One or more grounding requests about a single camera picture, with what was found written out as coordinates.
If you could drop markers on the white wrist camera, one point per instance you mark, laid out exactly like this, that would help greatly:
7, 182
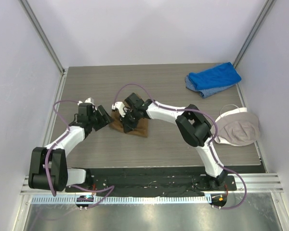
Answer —
88, 101
119, 106

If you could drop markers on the right aluminium frame post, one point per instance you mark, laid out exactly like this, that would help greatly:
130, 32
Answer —
268, 5

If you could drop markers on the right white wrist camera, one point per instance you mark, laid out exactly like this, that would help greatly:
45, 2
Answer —
119, 106

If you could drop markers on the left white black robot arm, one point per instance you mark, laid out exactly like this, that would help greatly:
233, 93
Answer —
48, 165

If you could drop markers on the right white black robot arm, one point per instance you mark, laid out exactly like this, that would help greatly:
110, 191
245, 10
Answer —
194, 128

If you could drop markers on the left aluminium frame post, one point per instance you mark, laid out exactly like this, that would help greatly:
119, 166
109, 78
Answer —
39, 30

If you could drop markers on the brown cloth napkin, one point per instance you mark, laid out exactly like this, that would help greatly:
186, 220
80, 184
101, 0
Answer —
141, 130

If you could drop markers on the blue folded cloth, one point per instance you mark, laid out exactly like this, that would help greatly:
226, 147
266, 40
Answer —
219, 76

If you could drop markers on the grey white cap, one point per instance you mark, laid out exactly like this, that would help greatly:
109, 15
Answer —
237, 127

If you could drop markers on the aluminium frame post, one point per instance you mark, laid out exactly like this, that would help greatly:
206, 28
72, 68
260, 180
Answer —
268, 5
39, 30

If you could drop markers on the slotted white cable duct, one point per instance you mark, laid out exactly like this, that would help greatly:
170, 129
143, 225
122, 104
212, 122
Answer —
86, 199

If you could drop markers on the blue white checkered cloth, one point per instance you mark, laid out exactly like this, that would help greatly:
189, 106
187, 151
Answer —
204, 93

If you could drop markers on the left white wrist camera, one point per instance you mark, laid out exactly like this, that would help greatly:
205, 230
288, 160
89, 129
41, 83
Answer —
88, 101

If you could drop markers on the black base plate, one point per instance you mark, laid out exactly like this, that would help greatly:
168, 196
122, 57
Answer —
163, 181

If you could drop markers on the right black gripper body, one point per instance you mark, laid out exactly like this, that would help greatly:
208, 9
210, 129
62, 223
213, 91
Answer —
130, 116

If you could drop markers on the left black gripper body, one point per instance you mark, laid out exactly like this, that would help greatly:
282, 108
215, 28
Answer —
93, 119

